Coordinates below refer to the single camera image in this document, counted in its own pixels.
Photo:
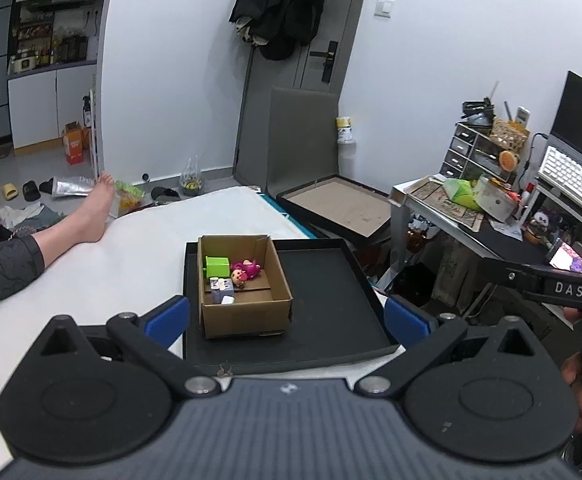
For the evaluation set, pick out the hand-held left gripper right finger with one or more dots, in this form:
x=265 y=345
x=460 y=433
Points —
x=406 y=321

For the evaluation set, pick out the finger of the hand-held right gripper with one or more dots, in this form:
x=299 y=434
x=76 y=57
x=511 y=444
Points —
x=508 y=275

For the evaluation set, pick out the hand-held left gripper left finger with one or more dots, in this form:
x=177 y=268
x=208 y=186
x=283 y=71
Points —
x=168 y=320

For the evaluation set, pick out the purple block toy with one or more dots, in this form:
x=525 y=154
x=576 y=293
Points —
x=221 y=287

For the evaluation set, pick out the white charger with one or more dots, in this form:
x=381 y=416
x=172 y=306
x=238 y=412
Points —
x=228 y=301

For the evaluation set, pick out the green hexagonal block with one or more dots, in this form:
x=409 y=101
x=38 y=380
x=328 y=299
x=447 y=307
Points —
x=217 y=266

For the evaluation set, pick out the black tray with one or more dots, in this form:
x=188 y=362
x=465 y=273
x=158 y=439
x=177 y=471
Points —
x=331 y=310

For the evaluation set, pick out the brown cardboard box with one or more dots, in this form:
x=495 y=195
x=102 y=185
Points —
x=246 y=317

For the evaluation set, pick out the brown-haired doll figure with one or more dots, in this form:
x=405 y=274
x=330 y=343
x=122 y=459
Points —
x=237 y=277

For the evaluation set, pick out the pink toy figure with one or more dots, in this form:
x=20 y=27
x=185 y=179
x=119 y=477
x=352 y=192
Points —
x=250 y=268

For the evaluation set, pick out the black desk mat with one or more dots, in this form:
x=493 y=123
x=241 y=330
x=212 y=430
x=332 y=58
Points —
x=511 y=247

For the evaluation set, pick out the phone with lit screen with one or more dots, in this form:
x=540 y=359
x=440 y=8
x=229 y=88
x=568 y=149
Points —
x=571 y=259

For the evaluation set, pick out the black bag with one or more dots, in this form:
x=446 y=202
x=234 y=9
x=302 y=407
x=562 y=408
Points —
x=413 y=285

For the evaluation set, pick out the printed paper sheet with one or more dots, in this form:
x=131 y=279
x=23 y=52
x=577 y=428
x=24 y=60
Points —
x=506 y=229

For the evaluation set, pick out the beige tote bag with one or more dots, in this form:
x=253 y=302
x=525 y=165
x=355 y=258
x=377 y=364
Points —
x=453 y=272

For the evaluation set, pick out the panda figurine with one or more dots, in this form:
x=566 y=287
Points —
x=537 y=227

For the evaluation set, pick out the white keyboard stand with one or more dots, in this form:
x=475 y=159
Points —
x=546 y=195

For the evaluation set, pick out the grey desk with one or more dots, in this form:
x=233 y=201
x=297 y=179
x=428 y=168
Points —
x=397 y=220

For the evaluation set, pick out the patterned table mat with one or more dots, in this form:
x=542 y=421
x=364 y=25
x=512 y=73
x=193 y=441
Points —
x=436 y=200

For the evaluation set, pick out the white keyboard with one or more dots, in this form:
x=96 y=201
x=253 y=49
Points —
x=571 y=177

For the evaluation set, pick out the orange round plush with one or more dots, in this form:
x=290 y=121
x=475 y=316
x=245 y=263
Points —
x=509 y=161

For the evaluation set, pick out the black shoe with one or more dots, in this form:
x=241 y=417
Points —
x=166 y=193

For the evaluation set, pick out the yellow green snack bag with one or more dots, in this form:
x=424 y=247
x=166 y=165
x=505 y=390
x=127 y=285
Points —
x=128 y=197

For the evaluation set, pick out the person's leg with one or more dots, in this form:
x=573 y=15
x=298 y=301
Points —
x=81 y=225

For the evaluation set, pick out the black framed board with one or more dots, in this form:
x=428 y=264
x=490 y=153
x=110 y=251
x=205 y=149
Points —
x=336 y=207

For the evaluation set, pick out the grey drawer organizer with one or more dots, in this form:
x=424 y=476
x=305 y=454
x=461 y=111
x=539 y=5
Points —
x=458 y=150

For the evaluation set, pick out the woven basket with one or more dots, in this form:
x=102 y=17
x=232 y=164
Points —
x=508 y=134

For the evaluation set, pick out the clear bag with yellow face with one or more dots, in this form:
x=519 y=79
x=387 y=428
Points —
x=191 y=180

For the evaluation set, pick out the white remote control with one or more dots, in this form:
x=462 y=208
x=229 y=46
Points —
x=522 y=116

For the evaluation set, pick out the dark clothes pile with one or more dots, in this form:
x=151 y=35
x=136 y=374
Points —
x=36 y=222

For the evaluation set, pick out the silver foil bag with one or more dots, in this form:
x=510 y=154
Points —
x=73 y=185

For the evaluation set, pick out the black desk gadget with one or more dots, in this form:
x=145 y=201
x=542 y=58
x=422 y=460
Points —
x=476 y=112

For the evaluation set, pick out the white plastic bin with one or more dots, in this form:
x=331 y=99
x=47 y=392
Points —
x=348 y=162

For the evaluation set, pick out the black slipper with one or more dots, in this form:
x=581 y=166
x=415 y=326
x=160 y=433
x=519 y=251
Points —
x=46 y=186
x=31 y=190

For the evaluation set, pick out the orange cardboard box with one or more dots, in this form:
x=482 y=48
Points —
x=75 y=142

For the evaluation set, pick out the yellow can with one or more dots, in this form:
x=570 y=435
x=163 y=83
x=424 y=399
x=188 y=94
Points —
x=344 y=130

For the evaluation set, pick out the white rack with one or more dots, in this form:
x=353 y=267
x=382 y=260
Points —
x=96 y=130

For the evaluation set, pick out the yellow slipper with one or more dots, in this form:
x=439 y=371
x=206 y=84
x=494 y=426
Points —
x=10 y=191

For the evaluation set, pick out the spray bottle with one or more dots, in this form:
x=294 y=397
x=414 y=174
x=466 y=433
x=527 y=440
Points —
x=86 y=112

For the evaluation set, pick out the white lower cabinet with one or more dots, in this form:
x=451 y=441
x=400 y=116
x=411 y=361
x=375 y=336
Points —
x=46 y=110

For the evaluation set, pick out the grey door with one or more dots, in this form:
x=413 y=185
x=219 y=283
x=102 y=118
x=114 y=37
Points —
x=351 y=35

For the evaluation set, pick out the shelf of bottles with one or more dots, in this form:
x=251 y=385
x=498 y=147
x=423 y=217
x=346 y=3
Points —
x=51 y=40

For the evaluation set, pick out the black hanging jackets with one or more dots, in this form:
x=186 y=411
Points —
x=281 y=5

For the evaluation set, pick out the white light switch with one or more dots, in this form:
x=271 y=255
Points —
x=385 y=6

